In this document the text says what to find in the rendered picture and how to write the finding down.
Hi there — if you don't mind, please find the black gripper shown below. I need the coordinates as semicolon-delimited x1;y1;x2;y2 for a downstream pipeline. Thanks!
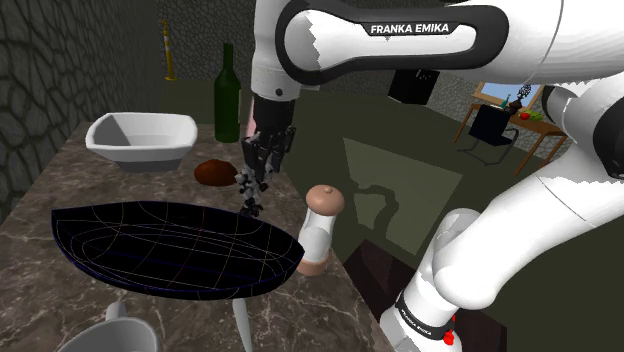
235;94;297;218

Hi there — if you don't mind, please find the brown round loaf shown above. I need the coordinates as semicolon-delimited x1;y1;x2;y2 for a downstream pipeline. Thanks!
193;158;240;188

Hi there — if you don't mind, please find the green wine bottle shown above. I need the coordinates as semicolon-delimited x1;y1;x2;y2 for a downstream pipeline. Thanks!
213;42;243;145

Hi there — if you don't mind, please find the white pepper mill tan top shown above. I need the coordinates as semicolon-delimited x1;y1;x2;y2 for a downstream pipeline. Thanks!
295;183;346;278

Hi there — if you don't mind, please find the white square bowl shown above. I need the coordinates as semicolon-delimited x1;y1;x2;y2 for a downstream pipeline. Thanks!
84;111;199;174

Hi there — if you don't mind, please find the black bowl with thin lines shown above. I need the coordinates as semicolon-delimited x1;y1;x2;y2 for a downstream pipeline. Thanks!
50;200;306;301

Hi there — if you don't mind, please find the black box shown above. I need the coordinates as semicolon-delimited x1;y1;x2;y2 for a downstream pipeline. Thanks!
387;68;442;107

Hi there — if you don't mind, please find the dark robot stand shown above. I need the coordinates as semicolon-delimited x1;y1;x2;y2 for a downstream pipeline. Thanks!
342;238;509;352

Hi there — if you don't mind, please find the black chair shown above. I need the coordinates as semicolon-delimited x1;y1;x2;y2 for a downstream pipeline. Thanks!
457;103;521;167

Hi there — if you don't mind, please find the wooden table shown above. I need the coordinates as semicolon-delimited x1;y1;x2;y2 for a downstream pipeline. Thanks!
452;101;570;177

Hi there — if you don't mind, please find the yellow and white post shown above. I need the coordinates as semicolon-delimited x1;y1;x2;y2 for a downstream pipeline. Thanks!
160;18;180;83

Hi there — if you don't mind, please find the white utensil handle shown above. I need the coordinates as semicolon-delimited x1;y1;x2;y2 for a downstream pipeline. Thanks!
230;297;255;352

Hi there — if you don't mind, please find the white cup with handle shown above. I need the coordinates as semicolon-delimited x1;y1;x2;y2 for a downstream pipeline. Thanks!
55;300;165;352

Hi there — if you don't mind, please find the window with wooden frame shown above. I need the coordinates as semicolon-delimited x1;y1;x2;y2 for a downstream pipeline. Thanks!
472;81;547;111

